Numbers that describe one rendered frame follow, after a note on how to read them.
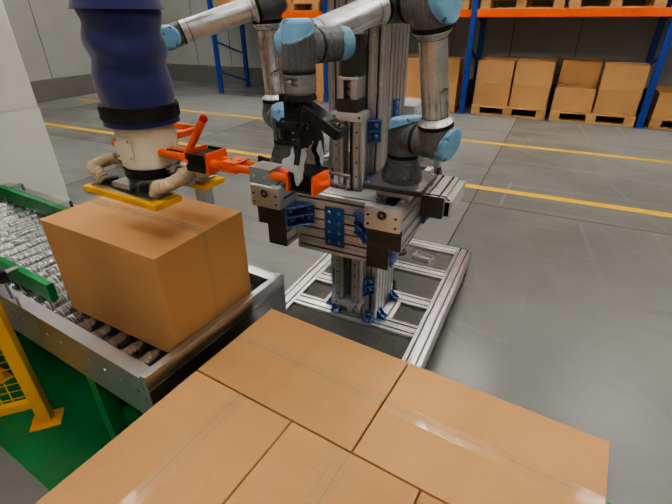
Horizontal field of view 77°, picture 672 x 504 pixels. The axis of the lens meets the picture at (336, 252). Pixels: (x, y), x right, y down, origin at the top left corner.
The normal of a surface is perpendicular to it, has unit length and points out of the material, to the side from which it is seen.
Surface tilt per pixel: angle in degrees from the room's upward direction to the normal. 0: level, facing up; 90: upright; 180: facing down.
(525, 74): 90
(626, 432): 0
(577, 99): 90
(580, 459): 0
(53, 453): 0
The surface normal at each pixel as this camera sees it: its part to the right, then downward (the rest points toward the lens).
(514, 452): -0.01, -0.87
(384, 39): -0.44, 0.44
